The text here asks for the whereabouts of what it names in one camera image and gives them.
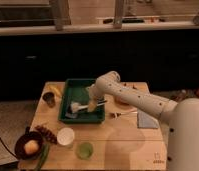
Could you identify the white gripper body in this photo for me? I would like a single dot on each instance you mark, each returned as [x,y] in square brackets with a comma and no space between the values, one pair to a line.
[95,95]

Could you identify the white dish brush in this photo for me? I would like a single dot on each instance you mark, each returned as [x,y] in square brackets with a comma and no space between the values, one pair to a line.
[75,107]

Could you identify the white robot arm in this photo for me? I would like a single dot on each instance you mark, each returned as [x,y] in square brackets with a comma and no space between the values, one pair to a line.
[181,117]

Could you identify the green plastic tray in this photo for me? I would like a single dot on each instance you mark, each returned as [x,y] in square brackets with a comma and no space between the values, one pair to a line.
[75,90]

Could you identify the metal fork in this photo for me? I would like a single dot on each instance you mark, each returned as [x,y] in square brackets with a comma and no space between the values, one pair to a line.
[118,114]

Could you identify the yellow banana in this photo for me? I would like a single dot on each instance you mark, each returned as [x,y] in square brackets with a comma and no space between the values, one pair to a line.
[55,90]

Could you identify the dark small cup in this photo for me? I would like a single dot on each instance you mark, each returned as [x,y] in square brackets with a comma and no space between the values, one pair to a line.
[49,98]

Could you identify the white cup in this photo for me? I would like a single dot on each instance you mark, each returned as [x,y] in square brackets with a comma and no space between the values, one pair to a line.
[65,137]

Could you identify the grey cloth pad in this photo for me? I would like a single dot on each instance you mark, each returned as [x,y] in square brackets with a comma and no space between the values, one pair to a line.
[144,121]

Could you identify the green cup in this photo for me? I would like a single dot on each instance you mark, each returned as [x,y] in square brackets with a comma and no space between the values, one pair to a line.
[84,150]

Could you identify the brown pine cone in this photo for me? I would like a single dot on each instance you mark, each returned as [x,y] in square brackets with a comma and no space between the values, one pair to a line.
[47,134]

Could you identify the green vegetable stalk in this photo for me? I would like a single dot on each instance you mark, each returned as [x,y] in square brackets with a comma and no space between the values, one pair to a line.
[43,157]

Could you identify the yellow fruit in bowl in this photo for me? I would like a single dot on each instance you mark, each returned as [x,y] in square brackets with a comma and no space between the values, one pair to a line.
[31,147]

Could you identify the dark brown bowl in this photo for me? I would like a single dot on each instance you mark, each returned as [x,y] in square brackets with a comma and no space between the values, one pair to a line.
[27,136]

